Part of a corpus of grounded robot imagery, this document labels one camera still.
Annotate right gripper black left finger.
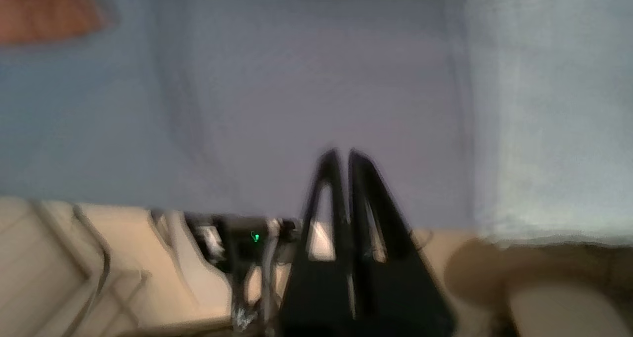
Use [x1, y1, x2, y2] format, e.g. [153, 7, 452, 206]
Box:
[279, 148, 356, 337]

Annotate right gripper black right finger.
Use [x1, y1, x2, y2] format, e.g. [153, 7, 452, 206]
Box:
[348, 148, 456, 337]

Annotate light blue denim shorts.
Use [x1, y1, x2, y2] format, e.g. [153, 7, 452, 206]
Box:
[465, 0, 633, 244]

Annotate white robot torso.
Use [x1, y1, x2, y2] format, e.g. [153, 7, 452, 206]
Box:
[183, 212, 303, 334]

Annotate blue bed sheet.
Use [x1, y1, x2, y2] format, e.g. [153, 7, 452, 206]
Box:
[0, 0, 476, 229]

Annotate rust brown folded garment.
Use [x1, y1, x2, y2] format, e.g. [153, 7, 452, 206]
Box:
[0, 0, 108, 45]

